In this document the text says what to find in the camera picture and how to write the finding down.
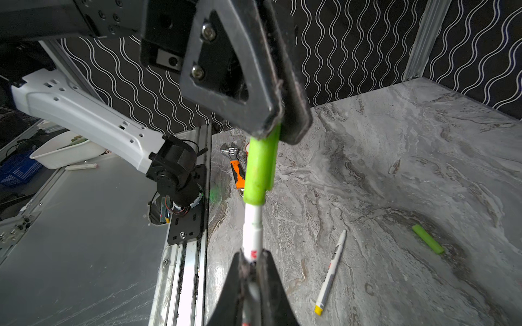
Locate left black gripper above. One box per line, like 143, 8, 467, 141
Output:
139, 0, 284, 139

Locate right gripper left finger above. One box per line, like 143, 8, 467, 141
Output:
207, 251, 249, 326

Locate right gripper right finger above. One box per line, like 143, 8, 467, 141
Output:
256, 250, 299, 326

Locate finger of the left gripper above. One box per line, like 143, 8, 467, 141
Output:
260, 1, 313, 145

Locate green pen cap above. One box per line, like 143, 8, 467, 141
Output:
411, 224, 445, 255
243, 125, 281, 206

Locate white pen yellow end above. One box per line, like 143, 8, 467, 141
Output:
314, 230, 347, 316

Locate white pen light green end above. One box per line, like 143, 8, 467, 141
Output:
242, 203, 263, 325

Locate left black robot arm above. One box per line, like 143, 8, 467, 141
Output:
1, 1, 312, 208

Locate white plastic tray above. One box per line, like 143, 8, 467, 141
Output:
30, 131, 106, 170

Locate orange handled pliers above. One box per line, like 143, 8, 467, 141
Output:
220, 143, 246, 197

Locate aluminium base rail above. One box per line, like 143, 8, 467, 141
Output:
148, 124, 212, 325

